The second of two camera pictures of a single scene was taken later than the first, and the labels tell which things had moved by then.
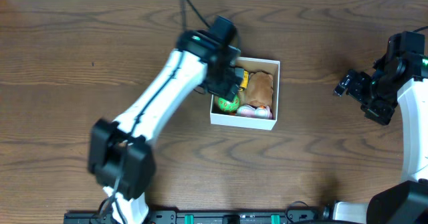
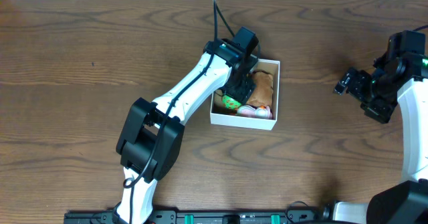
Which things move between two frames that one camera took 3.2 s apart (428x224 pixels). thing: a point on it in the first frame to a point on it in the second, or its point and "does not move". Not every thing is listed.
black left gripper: (221, 84) to (243, 88)
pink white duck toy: (261, 112) does not move
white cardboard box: (219, 117) does not move
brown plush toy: (259, 91) does not move
